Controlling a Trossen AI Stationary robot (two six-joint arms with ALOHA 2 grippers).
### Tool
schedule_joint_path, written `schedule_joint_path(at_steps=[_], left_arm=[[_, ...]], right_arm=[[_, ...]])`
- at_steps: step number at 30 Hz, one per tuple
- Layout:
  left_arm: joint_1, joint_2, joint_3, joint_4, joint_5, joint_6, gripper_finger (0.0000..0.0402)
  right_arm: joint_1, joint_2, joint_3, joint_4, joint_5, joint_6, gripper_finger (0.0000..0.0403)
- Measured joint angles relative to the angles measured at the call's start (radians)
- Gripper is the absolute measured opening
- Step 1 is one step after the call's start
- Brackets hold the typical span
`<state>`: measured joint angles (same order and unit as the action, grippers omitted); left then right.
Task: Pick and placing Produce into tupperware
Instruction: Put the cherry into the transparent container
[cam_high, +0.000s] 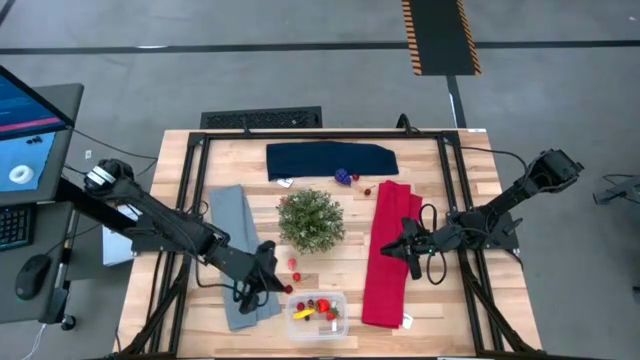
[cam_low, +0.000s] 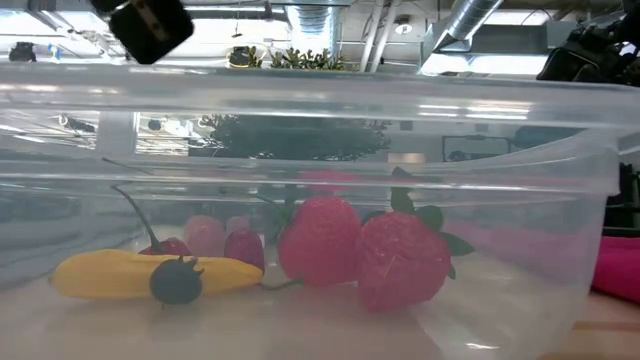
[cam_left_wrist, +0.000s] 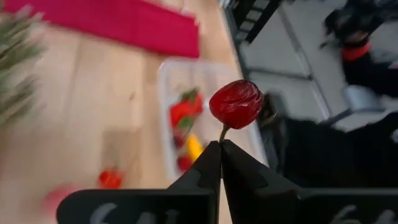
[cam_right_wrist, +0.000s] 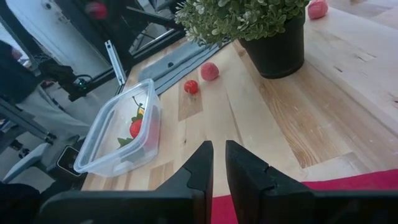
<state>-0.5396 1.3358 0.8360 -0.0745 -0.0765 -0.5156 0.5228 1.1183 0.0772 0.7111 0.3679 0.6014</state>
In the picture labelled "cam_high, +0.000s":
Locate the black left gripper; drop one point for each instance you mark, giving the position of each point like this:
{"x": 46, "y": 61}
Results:
{"x": 250, "y": 272}

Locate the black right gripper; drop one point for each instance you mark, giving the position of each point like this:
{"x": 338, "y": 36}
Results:
{"x": 427, "y": 239}

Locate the pink toy fruit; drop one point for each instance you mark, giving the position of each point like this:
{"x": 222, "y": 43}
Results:
{"x": 292, "y": 264}

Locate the yellow toy banana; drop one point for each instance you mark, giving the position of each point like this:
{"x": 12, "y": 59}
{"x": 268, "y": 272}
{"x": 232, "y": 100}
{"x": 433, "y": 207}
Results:
{"x": 304, "y": 314}

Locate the small leafy toy strawberry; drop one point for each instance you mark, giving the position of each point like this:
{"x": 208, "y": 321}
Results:
{"x": 331, "y": 315}

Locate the purple toy grape bunch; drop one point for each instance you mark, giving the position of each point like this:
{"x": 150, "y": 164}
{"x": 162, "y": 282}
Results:
{"x": 342, "y": 176}

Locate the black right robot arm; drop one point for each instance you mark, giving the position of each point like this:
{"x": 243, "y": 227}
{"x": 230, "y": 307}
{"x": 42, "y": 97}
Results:
{"x": 515, "y": 197}

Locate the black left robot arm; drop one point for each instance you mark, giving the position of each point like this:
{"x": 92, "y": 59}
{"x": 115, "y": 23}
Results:
{"x": 150, "y": 215}

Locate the clear plastic tupperware container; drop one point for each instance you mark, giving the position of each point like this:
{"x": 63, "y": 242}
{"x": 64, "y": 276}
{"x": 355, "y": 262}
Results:
{"x": 320, "y": 334}

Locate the red folded cloth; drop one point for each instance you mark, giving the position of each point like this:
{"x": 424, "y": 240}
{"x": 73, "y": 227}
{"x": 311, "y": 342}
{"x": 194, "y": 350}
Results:
{"x": 387, "y": 280}

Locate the large red toy strawberry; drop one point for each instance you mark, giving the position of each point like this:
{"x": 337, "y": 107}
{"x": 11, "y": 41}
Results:
{"x": 323, "y": 305}

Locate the white red cloth tag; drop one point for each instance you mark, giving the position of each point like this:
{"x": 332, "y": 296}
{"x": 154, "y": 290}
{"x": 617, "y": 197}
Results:
{"x": 407, "y": 321}

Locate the grey folded cloth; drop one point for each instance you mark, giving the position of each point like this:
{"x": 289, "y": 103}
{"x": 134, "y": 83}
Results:
{"x": 230, "y": 210}

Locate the green artificial potted plant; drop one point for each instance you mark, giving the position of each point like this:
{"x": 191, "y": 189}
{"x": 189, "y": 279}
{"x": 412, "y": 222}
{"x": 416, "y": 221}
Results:
{"x": 310, "y": 220}

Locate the white navy cloth tag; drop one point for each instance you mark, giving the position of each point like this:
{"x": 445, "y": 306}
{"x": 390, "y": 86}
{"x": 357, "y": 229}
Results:
{"x": 285, "y": 183}

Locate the navy blue folded cloth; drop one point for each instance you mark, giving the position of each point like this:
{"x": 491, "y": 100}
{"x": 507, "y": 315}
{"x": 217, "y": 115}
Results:
{"x": 325, "y": 159}

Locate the white box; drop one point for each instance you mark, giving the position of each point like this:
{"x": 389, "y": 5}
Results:
{"x": 117, "y": 250}

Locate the black keyboard on floor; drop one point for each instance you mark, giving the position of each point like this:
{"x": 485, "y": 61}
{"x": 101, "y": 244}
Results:
{"x": 260, "y": 118}

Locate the black orange-striped floor mat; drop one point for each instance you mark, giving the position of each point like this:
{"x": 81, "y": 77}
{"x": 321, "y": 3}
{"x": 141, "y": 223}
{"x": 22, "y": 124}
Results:
{"x": 440, "y": 40}

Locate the grey metal stand base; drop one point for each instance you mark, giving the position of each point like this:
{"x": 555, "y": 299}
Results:
{"x": 622, "y": 192}

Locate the black computer mouse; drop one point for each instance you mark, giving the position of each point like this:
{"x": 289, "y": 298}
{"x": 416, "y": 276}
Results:
{"x": 31, "y": 275}

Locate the computer monitor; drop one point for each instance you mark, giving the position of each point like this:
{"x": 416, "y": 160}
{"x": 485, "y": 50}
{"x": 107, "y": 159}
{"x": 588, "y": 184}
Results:
{"x": 25, "y": 150}

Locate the black computer desk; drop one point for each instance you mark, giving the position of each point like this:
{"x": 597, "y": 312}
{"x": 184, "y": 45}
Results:
{"x": 55, "y": 100}

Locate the black metal table frame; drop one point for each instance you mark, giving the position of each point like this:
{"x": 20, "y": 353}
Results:
{"x": 325, "y": 135}

